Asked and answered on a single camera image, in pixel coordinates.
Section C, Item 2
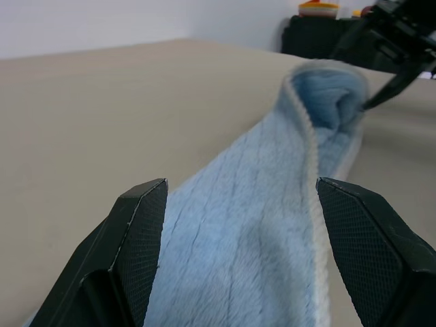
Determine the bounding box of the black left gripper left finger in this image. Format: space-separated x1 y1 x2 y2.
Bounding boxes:
29 177 170 327

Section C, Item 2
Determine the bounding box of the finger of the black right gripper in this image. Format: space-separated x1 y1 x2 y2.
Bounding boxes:
330 13 376 63
362 66 422 112

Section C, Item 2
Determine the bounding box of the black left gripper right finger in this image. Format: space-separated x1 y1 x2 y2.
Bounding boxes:
315 176 436 327

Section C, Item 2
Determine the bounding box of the light blue fluffy towel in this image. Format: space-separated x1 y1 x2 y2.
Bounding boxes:
142 59 371 327

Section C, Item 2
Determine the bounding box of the stack of colourful plastic dishes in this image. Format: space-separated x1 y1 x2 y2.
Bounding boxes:
298 0 341 20

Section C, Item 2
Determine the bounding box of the black plastic case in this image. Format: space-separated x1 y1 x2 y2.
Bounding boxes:
281 14 436 74

